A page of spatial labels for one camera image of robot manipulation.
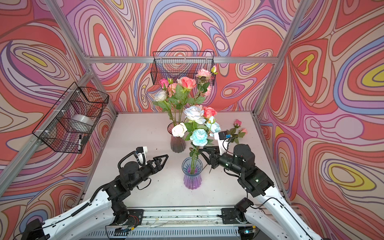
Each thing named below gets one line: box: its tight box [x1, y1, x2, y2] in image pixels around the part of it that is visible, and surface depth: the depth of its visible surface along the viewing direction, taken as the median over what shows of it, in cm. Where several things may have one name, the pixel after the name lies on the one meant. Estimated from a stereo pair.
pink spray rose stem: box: [167, 82, 178, 124], surface depth 78 cm
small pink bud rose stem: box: [183, 65, 218, 124], surface depth 73 cm
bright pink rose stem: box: [159, 78, 169, 89], surface depth 80 cm
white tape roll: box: [71, 114, 95, 126], surface depth 75 cm
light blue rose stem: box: [184, 105, 206, 124], surface depth 60 cm
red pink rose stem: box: [202, 106, 218, 119], surface depth 65 cm
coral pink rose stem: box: [175, 76, 197, 123], surface depth 75 cm
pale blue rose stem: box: [152, 90, 175, 126], surface depth 79 cm
